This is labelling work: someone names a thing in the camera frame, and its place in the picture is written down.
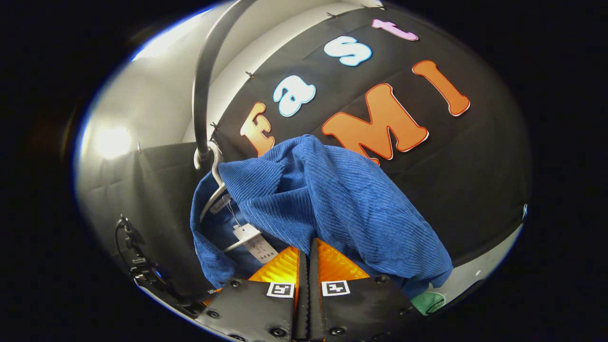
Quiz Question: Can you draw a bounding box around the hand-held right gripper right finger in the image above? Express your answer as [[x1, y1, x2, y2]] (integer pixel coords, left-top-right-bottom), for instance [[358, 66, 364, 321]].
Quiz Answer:
[[309, 237, 421, 342]]

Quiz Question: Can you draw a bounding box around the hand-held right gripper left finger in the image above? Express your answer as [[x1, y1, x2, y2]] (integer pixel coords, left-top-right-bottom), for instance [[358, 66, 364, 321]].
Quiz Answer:
[[196, 245, 309, 342]]

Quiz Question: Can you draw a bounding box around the green laundry hamper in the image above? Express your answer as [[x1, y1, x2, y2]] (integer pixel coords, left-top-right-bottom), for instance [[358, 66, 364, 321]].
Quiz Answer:
[[411, 291, 447, 315]]

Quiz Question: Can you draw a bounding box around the blue corduroy jacket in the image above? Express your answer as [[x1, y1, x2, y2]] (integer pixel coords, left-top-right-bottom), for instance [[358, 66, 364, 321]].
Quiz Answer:
[[190, 134, 454, 297]]

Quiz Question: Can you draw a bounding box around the white plastic hanger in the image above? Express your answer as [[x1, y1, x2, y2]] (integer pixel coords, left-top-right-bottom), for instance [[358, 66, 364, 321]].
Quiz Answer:
[[193, 141, 266, 253]]

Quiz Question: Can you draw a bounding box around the black metal clothes rack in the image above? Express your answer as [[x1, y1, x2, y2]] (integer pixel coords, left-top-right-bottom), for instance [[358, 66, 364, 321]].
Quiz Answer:
[[191, 0, 257, 162]]

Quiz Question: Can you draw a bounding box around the black backdrop cloth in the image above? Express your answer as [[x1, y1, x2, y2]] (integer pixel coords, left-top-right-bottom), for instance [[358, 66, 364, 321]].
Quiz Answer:
[[78, 5, 530, 295]]

